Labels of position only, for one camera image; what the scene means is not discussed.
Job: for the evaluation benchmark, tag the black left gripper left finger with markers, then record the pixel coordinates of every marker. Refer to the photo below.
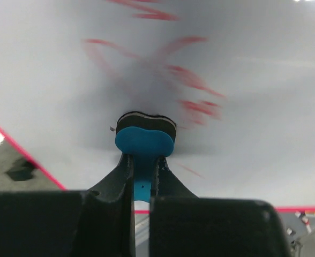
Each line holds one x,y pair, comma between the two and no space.
93,222

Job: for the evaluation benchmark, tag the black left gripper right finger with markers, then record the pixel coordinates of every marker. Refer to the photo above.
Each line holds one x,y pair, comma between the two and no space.
182,224

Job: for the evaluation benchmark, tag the blue bone-shaped eraser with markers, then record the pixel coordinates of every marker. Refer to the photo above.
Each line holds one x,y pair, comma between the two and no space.
146,138

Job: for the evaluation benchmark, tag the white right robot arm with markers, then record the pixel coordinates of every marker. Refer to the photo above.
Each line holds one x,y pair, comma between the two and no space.
299,226

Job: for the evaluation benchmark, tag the black whiteboard clip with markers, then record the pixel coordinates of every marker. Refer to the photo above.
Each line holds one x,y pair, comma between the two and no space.
21,170

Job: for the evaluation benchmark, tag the pink-framed whiteboard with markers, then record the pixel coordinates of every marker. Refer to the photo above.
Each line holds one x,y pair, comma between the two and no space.
237,78

